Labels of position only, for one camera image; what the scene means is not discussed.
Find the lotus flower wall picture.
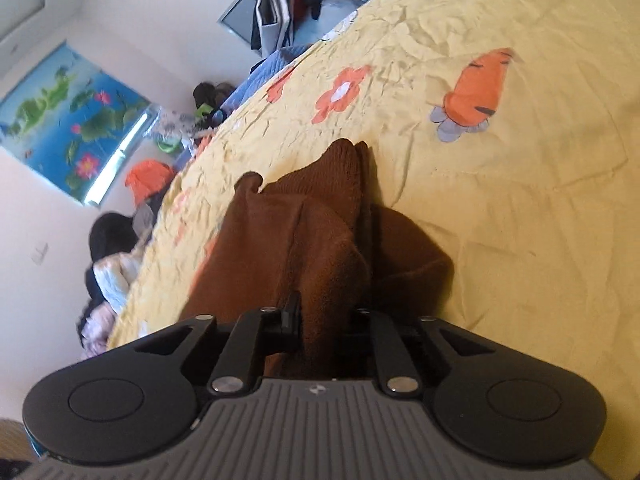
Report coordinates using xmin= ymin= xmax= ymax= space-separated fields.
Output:
xmin=1 ymin=44 xmax=157 ymax=207

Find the blue quilted blanket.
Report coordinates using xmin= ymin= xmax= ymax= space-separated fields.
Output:
xmin=220 ymin=44 xmax=310 ymax=117

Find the yellow cartoon print bedspread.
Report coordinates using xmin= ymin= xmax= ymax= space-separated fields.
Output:
xmin=108 ymin=0 xmax=639 ymax=479

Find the brown knit sweater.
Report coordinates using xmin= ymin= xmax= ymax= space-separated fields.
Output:
xmin=180 ymin=139 xmax=454 ymax=378

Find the clutter beside bed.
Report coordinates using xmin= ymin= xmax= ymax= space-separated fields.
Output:
xmin=77 ymin=82 xmax=234 ymax=359

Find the grey framed panel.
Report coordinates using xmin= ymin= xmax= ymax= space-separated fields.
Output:
xmin=218 ymin=0 xmax=259 ymax=52

